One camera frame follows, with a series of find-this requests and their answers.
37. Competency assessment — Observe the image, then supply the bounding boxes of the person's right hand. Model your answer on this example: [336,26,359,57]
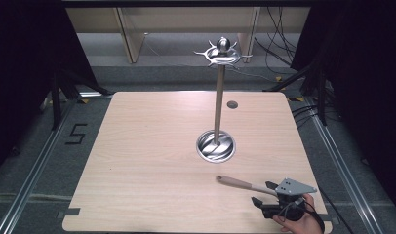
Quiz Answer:
[272,193,326,234]

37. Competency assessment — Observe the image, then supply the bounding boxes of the dark curtain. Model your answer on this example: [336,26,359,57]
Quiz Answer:
[0,0,100,178]
[289,0,396,211]

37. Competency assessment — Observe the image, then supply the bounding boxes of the black hanging cable bundle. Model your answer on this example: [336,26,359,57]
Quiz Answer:
[254,7,299,67]

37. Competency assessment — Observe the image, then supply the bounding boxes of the black floor cables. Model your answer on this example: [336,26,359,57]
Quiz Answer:
[291,102,321,129]

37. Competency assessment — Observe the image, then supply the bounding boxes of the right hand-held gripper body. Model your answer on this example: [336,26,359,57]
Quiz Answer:
[260,177,319,222]

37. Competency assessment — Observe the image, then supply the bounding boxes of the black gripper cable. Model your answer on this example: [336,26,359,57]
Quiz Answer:
[315,185,354,234]

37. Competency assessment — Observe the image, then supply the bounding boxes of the wooden handled kitchen utensil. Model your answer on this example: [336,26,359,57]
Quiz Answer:
[216,175,280,197]

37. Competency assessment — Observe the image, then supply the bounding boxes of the black metal stand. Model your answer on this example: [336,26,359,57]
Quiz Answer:
[49,66,113,132]
[263,59,330,127]

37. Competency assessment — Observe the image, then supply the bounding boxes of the silver metal utensil stand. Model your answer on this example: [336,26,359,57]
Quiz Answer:
[193,36,254,164]

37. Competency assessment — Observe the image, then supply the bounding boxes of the black overhead frame bar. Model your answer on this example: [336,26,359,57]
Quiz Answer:
[60,0,317,9]

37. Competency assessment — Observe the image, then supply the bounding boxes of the aluminium floor rail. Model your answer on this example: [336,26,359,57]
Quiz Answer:
[303,97,386,234]
[0,97,77,234]

